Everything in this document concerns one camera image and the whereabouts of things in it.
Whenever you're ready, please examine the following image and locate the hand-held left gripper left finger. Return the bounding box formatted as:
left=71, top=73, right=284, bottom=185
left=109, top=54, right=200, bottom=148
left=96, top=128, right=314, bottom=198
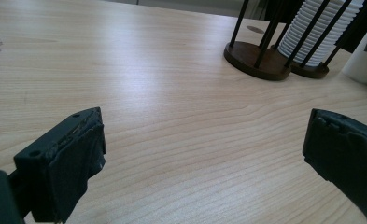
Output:
left=13, top=106, right=107, bottom=224

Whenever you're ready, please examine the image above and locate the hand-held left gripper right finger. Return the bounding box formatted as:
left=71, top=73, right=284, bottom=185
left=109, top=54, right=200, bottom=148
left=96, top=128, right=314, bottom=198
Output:
left=302, top=107, right=367, bottom=224

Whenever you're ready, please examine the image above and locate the single white paper cup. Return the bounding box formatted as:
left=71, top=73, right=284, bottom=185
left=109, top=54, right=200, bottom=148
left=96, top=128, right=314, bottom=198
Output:
left=342, top=21, right=367, bottom=85

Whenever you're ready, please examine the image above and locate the cup holder with black rods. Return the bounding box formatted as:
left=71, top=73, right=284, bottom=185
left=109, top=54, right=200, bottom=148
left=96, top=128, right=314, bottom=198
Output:
left=223, top=0, right=297, bottom=82
left=271, top=0, right=367, bottom=79

